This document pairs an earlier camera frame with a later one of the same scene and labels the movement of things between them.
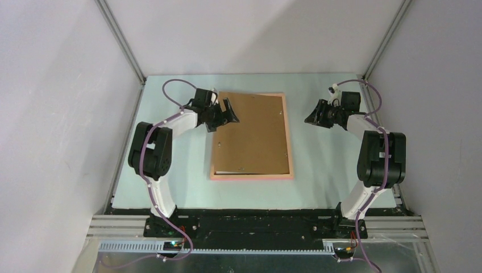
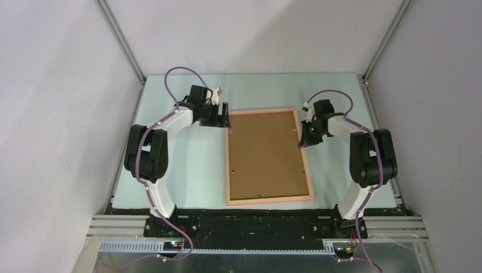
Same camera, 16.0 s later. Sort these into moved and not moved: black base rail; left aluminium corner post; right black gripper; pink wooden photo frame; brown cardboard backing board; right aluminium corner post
Moved: right black gripper; pink wooden photo frame; brown cardboard backing board
Not moved: left aluminium corner post; black base rail; right aluminium corner post
